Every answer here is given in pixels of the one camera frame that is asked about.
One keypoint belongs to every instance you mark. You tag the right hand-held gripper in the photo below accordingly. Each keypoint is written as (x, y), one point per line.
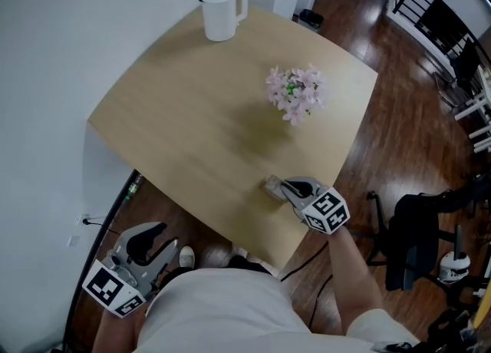
(326, 211)

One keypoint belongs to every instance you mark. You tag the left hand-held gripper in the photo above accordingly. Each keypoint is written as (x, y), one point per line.
(115, 286)

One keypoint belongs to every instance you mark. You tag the person's right forearm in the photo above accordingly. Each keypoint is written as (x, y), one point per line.
(354, 278)

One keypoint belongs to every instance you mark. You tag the person's left forearm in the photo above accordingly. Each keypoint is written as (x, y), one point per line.
(115, 334)

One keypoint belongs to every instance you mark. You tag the person's white shoe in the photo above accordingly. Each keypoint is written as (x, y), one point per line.
(186, 256)

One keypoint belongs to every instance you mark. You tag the green drink bottle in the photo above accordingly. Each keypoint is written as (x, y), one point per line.
(133, 187)

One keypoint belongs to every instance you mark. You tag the person's black trouser leg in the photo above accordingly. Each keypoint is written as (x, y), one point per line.
(247, 265)

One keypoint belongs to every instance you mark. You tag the pink flower bouquet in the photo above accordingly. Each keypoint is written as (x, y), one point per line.
(297, 92)

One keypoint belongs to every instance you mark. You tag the person's white shirt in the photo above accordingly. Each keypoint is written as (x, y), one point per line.
(230, 313)

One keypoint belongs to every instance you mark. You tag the black office chair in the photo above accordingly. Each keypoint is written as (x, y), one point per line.
(412, 240)

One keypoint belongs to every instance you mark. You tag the black waste bin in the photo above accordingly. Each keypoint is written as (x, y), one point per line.
(311, 19)

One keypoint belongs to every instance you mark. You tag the white round device with pole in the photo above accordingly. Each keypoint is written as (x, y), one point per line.
(454, 265)

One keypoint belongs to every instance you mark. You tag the white electric kettle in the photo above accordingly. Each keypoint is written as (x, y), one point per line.
(220, 14)

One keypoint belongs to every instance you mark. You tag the white slatted rack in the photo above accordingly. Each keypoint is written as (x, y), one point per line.
(479, 113)

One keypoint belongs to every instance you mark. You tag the yellow board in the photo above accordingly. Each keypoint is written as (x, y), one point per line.
(482, 305)

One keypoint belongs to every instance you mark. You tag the black stair railing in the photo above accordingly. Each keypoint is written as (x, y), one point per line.
(433, 14)

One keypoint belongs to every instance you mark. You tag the white wall socket with plug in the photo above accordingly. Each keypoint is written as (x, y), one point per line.
(84, 220)

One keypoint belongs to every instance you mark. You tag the white blank wall plate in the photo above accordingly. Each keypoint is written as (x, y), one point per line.
(73, 241)

